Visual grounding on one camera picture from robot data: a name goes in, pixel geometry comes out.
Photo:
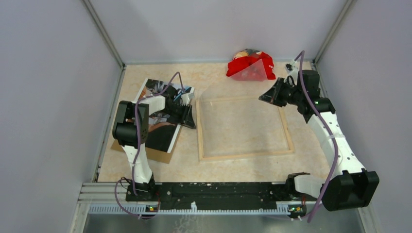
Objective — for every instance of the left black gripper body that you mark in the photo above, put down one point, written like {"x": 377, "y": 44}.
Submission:
{"x": 177, "y": 111}

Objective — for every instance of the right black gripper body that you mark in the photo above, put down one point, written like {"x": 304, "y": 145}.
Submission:
{"x": 287, "y": 93}

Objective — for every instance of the printed photo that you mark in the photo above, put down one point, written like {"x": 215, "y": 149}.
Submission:
{"x": 162, "y": 135}

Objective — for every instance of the clear plastic sheet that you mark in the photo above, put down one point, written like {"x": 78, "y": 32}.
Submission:
{"x": 228, "y": 88}

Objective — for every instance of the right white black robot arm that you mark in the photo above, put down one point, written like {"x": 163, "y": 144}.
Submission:
{"x": 348, "y": 184}

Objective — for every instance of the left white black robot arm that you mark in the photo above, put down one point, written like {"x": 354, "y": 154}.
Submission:
{"x": 141, "y": 172}

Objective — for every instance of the red cloth bundle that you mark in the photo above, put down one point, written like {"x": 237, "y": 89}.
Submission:
{"x": 248, "y": 64}

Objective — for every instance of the brown cardboard backing board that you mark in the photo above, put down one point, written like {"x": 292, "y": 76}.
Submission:
{"x": 154, "y": 154}

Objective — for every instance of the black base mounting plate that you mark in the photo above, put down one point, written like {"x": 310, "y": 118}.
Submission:
{"x": 215, "y": 196}

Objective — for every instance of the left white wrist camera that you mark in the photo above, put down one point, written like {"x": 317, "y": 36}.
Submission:
{"x": 186, "y": 98}

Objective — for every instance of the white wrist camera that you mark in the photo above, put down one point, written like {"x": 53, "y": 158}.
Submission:
{"x": 186, "y": 98}
{"x": 292, "y": 68}

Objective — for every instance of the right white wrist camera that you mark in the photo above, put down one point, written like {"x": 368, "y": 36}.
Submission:
{"x": 292, "y": 68}

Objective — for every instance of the aluminium rail front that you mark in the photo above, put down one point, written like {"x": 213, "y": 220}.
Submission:
{"x": 102, "y": 208}

